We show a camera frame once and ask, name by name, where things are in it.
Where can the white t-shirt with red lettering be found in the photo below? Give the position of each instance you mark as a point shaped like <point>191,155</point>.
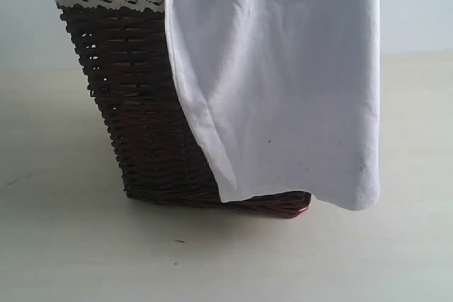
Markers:
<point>281,95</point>

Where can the dark brown wicker basket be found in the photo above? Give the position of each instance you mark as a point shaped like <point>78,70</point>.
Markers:
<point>124,55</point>

